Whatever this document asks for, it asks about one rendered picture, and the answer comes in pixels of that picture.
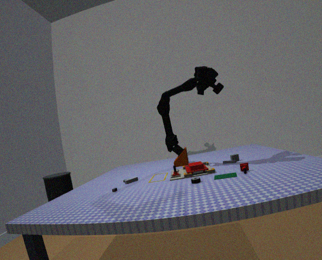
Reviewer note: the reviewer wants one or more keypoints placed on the green flat square patch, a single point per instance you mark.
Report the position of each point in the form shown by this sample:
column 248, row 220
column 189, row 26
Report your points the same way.
column 227, row 175

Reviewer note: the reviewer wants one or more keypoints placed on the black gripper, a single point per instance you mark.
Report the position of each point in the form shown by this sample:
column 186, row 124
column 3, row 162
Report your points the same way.
column 216, row 88

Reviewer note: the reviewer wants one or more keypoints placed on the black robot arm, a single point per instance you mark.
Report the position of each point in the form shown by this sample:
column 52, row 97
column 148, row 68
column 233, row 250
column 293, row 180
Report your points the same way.
column 163, row 107

